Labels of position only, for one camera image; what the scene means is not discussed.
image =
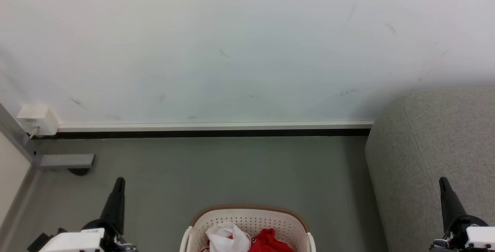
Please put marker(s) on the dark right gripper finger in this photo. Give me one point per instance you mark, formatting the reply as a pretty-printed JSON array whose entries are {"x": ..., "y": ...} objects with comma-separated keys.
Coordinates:
[{"x": 450, "y": 203}]

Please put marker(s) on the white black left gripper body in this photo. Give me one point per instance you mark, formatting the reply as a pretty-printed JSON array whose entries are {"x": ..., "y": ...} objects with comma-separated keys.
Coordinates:
[{"x": 77, "y": 241}]

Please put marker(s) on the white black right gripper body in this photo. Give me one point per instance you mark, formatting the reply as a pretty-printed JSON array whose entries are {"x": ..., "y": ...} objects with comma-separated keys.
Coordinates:
[{"x": 477, "y": 236}]

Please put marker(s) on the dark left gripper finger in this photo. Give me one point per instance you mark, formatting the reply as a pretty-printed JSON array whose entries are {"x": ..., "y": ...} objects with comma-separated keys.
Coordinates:
[{"x": 115, "y": 205}]

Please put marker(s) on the white cloth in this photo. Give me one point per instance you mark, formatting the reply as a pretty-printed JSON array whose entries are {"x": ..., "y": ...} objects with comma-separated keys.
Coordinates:
[{"x": 226, "y": 237}]

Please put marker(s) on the grey fabric sofa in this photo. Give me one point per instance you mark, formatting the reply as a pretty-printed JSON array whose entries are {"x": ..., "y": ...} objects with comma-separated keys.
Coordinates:
[{"x": 429, "y": 147}]

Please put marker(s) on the red and white garment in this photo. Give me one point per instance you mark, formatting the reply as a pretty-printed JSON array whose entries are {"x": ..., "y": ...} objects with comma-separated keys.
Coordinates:
[{"x": 267, "y": 241}]

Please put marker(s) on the black round floor foot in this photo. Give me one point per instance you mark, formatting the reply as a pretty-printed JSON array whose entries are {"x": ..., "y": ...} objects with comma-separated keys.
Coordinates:
[{"x": 79, "y": 171}]

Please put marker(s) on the grey metal foot bar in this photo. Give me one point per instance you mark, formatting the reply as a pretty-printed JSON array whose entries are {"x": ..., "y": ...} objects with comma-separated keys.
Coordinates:
[{"x": 65, "y": 160}]

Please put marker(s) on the white and black baseboard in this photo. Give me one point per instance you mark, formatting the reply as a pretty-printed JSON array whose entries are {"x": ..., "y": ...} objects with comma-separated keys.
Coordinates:
[{"x": 212, "y": 129}]

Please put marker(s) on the cream perforated laundry basket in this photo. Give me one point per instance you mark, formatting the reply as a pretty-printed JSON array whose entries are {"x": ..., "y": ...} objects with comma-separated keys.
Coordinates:
[{"x": 251, "y": 219}]

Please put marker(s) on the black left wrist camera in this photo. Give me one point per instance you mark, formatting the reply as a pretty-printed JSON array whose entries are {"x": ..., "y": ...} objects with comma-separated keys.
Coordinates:
[{"x": 38, "y": 242}]

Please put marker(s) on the white wall socket box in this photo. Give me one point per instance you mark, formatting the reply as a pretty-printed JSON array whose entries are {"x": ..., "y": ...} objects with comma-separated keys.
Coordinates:
[{"x": 38, "y": 116}]

